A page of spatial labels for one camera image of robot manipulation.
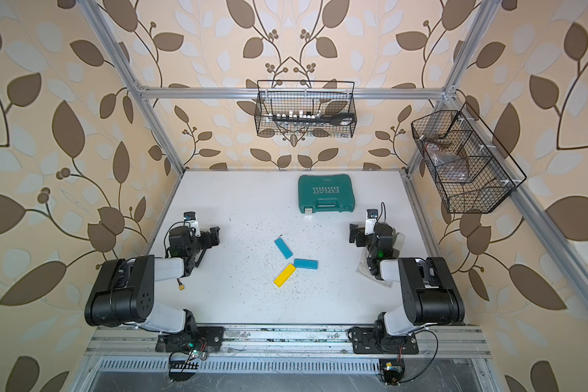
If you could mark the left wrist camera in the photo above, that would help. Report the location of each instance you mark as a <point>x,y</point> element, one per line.
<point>190,219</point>

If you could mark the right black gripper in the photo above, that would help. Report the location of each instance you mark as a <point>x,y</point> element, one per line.
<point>355,232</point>

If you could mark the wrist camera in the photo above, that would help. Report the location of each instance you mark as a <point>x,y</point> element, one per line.
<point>371,219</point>
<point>190,219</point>

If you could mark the aluminium front rail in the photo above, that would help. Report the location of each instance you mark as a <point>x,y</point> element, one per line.
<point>335,341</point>

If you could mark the clear plastic bag in basket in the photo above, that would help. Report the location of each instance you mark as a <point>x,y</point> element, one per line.
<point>448,167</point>

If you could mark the black wire basket wall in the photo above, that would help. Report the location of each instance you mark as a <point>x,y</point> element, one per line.
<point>293,96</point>
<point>472,170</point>

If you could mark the teal block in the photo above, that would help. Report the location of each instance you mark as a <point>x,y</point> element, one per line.
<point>283,248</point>
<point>306,264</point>

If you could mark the yellow block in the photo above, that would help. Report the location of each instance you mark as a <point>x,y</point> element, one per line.
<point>282,278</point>

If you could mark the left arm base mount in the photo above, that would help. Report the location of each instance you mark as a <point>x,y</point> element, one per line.
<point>191,340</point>

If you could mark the black wire basket right wall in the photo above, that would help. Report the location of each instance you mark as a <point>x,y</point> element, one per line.
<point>472,170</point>

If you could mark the black socket rail tool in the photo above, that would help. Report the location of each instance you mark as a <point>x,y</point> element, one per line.
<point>337,120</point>

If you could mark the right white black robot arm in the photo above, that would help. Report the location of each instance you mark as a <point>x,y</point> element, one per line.
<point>428,292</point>

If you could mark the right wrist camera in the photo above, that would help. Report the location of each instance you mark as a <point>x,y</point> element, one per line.
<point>371,219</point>

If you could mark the black wire basket back wall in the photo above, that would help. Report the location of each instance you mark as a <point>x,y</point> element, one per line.
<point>293,96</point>

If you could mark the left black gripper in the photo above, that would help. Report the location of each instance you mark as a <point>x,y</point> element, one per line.
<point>207,237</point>

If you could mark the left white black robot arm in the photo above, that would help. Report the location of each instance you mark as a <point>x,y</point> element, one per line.
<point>124,291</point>

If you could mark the green plastic tool case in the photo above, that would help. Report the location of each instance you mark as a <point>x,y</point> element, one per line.
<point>325,194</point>

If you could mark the small black electronics module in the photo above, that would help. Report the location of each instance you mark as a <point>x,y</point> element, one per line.
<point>391,372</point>

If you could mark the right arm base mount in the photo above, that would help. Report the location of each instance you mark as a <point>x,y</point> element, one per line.
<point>382,340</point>

